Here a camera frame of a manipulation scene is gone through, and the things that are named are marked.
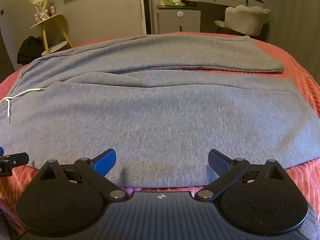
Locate grey pants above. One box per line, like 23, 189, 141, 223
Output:
0, 35, 320, 189

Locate yellow side table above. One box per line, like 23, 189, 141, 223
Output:
29, 14, 74, 55

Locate black bag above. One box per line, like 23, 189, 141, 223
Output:
17, 36, 45, 65

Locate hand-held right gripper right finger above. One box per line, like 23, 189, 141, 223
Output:
195, 149, 292, 202

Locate cream wrapped bouquet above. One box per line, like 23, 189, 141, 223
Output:
29, 0, 52, 22

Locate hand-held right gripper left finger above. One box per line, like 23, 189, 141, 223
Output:
32, 149, 127, 202

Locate white upholstered chair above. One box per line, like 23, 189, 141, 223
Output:
214, 5, 271, 37

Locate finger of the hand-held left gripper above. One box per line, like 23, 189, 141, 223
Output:
0, 152, 29, 177

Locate pink ribbed blanket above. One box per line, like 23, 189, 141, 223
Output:
0, 31, 320, 235

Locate white tower appliance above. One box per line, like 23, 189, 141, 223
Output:
136, 0, 153, 34

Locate grey mini fridge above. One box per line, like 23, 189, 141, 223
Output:
156, 4, 202, 34

